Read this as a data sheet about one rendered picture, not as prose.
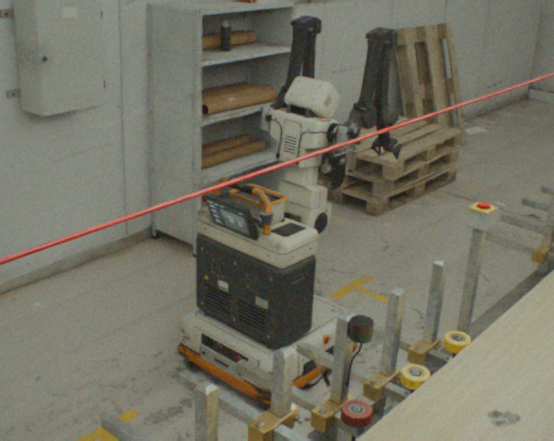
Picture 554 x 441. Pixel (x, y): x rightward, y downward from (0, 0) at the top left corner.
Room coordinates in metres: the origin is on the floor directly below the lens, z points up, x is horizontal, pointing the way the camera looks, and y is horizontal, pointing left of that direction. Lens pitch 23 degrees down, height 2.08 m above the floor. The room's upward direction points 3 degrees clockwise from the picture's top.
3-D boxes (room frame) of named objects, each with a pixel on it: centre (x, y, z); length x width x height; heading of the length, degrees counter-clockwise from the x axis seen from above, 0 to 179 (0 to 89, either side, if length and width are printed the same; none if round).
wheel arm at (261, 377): (1.68, -0.06, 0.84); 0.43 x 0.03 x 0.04; 51
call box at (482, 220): (2.23, -0.65, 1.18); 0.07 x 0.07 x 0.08; 51
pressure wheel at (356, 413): (1.56, -0.21, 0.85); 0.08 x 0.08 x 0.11
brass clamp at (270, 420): (1.43, 0.00, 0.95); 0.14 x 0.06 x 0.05; 141
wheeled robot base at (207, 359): (3.10, 0.04, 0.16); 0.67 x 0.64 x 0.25; 140
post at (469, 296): (2.23, -0.65, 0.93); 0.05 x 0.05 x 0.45; 51
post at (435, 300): (2.03, -0.49, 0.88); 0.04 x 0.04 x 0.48; 51
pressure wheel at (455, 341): (1.93, -0.55, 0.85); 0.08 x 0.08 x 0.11
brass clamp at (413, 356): (2.01, -0.47, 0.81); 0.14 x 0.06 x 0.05; 141
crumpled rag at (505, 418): (1.54, -0.59, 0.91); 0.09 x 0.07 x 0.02; 85
